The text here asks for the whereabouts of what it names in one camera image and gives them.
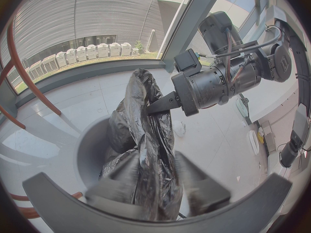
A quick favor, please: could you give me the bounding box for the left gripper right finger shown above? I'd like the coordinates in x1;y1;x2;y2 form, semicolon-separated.
175;151;231;216

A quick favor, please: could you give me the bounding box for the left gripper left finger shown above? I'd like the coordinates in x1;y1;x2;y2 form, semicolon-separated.
85;152;141;209

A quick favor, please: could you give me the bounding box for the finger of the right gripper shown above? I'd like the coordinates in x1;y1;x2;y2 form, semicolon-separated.
147;91;182;114

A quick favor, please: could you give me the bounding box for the white paper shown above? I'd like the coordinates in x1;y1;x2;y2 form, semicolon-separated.
172;121;187;137

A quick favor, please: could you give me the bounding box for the black plastic bag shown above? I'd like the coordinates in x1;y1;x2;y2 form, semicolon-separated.
98;68;184;222

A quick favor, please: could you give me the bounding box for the grey trash bin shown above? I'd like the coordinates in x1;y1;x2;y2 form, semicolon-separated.
73;117;138;196

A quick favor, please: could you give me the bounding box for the white cushioned wooden chair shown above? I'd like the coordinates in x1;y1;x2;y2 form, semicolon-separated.
0;21;83;220

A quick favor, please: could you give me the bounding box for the window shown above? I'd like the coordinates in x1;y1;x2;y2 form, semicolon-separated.
0;0;275;111

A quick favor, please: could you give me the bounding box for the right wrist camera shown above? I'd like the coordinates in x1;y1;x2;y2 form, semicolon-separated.
173;49;202;74

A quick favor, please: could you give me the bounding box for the black cable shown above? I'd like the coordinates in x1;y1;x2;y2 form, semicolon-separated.
199;25;283;59

